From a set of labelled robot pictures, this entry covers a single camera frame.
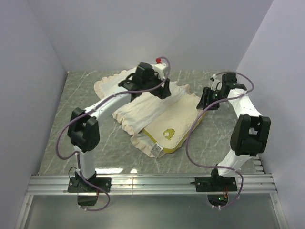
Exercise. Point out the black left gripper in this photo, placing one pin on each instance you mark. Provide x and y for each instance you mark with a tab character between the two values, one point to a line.
165	92

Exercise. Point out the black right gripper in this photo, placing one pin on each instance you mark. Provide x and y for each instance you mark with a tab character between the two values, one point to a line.
207	93

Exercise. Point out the white pillowcase with peach ruffles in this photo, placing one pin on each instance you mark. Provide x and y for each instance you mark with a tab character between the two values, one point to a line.
143	110

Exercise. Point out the cream pillow with yellow edge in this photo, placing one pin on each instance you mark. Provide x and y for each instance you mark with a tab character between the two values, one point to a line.
169	130

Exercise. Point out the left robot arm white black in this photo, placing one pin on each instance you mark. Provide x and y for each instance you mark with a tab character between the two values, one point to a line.
84	129

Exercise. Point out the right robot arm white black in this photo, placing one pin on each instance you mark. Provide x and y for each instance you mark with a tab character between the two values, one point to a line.
250	134

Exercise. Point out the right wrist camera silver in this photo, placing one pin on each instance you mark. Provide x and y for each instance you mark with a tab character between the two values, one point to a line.
215	83

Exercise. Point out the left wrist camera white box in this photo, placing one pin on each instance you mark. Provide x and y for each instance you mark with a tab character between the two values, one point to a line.
160	67

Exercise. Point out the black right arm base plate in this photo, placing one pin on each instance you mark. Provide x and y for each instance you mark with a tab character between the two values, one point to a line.
217	189

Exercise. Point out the aluminium mounting rail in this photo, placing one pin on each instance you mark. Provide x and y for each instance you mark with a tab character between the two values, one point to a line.
135	184

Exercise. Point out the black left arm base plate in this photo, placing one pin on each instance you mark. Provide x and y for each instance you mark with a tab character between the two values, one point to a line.
88	195

